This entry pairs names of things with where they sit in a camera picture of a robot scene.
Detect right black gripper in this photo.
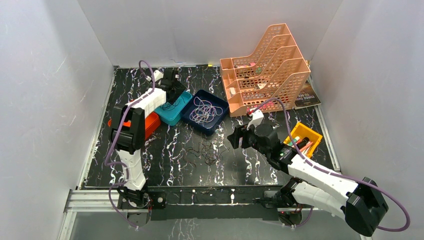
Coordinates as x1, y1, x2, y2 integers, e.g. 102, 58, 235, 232
227, 119, 270, 157

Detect black wire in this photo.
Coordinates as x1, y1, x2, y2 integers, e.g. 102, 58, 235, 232
160, 94, 186, 113
184, 139, 231, 167

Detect white wires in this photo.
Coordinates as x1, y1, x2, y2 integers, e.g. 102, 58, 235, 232
188, 96, 224, 125

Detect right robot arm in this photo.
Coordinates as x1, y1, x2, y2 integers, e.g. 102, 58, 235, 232
227, 123, 389, 237

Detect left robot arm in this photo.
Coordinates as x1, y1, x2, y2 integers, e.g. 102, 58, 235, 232
107, 69, 186, 208

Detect teal square tray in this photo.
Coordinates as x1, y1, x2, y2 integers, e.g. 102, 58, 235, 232
154, 91, 193, 126

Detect navy square tray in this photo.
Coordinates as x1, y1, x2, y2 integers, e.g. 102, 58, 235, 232
181, 89, 229, 136

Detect red square tray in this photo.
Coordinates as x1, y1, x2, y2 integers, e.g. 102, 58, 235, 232
107, 112, 161, 140

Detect yellow bin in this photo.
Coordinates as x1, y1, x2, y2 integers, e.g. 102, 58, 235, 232
290, 122, 323, 159

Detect markers in yellow bin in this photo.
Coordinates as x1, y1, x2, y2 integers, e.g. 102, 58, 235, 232
289, 136, 314, 155

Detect dark book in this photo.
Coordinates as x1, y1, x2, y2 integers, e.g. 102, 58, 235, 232
294, 80, 321, 110

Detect peach plastic file organizer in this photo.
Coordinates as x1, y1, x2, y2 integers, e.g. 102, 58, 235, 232
219, 23, 311, 117

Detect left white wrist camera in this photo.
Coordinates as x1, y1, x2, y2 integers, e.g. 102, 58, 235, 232
153, 69, 164, 85

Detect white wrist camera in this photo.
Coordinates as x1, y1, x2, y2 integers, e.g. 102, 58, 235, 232
247, 108, 264, 130
153, 69, 164, 85

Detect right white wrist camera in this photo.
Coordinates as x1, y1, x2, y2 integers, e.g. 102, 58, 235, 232
247, 108, 264, 130

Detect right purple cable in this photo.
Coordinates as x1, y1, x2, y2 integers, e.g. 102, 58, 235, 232
250, 97, 411, 233

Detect purple cable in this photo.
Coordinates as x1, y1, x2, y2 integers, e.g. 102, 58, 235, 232
104, 59, 157, 229
250, 97, 411, 233

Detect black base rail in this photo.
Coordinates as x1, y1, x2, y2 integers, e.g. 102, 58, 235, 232
148, 185, 301, 221

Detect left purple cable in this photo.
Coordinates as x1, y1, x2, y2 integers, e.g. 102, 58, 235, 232
104, 59, 157, 229

